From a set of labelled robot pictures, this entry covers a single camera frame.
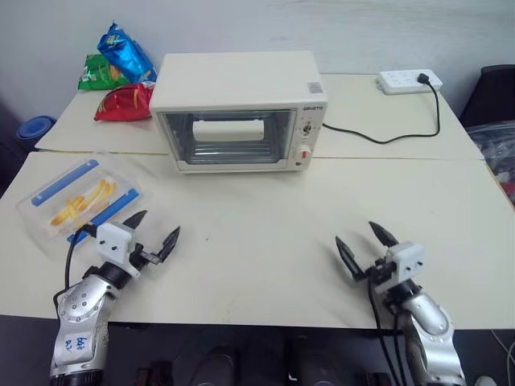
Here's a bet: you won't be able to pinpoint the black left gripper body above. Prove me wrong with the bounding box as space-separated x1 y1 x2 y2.
128 241 162 278

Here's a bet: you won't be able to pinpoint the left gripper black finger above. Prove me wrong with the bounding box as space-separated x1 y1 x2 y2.
155 225 182 264
122 209 148 232

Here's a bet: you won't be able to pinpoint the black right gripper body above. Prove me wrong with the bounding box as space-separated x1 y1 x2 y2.
364 257 398 285

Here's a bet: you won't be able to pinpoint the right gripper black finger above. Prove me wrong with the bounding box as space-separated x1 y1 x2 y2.
368 220 401 248
334 236 367 281

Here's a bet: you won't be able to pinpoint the clear container with fries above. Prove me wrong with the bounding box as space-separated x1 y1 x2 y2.
15 150 156 259

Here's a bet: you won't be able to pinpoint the white toaster oven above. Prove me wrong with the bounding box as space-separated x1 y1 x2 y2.
150 51 329 175

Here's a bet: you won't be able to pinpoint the blue container latch strip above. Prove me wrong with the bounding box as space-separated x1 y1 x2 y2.
31 158 100 208
65 187 141 244

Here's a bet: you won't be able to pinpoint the red chips bag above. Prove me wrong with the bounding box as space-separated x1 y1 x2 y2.
93 83 155 122

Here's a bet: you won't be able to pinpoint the clear plastic bag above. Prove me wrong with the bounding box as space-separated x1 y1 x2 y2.
468 120 515 211

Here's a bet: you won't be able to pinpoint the green chips bag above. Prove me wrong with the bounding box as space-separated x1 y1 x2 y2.
77 53 126 92

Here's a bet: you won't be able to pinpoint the white power strip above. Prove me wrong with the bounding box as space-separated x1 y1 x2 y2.
375 68 444 97

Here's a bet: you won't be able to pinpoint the blue chips bag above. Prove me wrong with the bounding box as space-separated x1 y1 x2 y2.
97 23 158 84

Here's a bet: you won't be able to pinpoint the black chair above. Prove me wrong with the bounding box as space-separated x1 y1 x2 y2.
458 64 515 130

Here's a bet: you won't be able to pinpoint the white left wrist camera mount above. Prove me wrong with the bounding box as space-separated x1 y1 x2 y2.
96 221 138 269

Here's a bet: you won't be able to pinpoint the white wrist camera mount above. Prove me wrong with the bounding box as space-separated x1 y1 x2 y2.
96 221 138 269
385 240 428 283

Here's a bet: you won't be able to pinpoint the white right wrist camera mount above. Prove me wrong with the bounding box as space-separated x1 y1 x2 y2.
385 240 428 283

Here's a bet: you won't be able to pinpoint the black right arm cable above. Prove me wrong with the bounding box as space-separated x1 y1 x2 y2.
365 276 408 386

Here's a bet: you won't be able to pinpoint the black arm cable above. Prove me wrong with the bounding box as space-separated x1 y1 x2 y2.
365 276 408 386
52 223 100 309

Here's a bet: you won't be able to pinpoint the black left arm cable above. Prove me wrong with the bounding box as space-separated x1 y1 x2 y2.
52 223 100 309

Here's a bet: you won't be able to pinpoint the glass oven door with handle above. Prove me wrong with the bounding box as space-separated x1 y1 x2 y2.
154 108 299 172

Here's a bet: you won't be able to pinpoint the black power cable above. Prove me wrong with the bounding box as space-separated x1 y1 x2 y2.
321 72 442 145

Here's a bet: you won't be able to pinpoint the thin white cable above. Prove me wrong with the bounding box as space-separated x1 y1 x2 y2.
489 328 515 365

